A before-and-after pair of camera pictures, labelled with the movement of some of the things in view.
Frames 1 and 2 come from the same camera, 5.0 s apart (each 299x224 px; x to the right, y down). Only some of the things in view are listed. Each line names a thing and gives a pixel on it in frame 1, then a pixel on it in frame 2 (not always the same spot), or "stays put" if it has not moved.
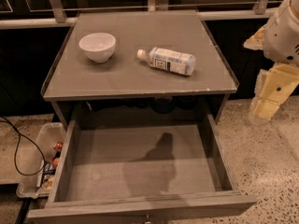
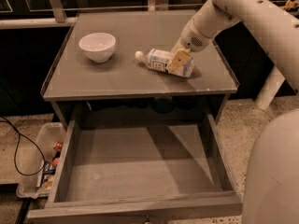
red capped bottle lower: (55, 161) stays put
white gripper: (282, 37) → (192, 40)
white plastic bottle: (169, 60) stays put
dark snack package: (49, 171) stays put
